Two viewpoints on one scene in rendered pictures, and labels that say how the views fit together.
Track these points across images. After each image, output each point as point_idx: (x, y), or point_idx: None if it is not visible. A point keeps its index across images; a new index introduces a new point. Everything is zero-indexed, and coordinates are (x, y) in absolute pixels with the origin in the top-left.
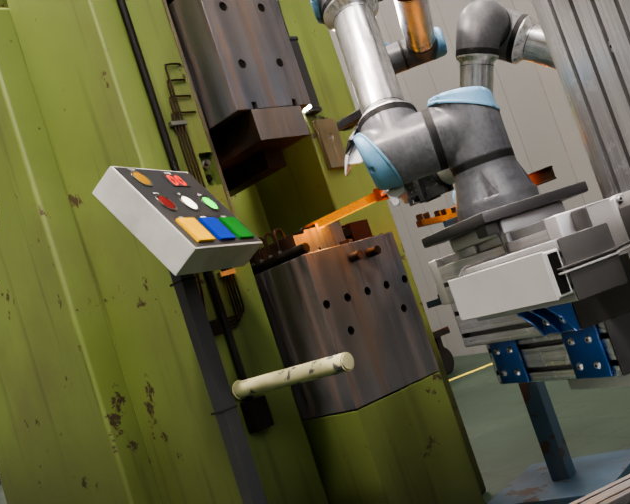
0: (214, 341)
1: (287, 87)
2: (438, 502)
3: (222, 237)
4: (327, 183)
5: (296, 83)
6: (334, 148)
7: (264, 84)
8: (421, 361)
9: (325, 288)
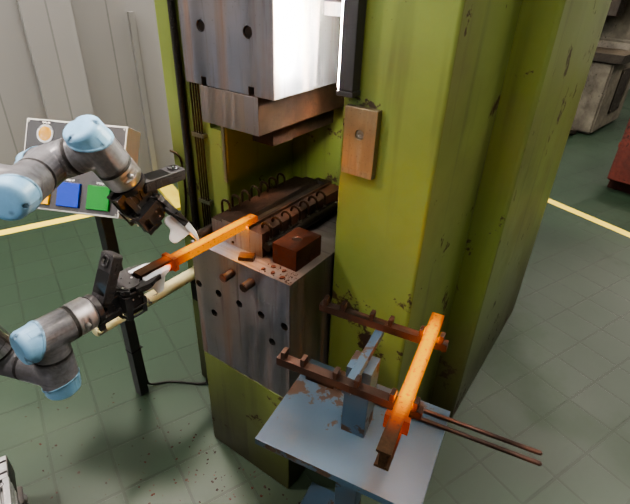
0: (106, 246)
1: (247, 69)
2: (247, 439)
3: (57, 204)
4: (339, 182)
5: (261, 67)
6: (356, 151)
7: (220, 58)
8: (272, 381)
9: (201, 273)
